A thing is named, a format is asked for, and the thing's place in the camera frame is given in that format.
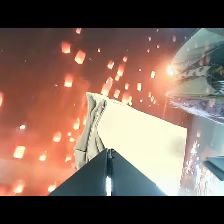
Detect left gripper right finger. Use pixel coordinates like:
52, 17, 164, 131
110, 148, 167, 197

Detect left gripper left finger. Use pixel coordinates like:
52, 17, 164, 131
49, 148, 109, 197

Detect beige garment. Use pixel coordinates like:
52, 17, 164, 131
73, 92, 189, 197

